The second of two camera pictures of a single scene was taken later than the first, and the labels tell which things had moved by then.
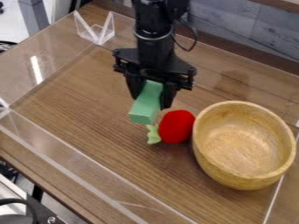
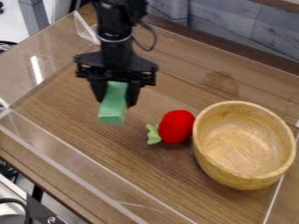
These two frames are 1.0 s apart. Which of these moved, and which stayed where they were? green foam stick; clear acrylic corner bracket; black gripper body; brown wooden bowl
Moved: black gripper body; green foam stick
Stayed: brown wooden bowl; clear acrylic corner bracket
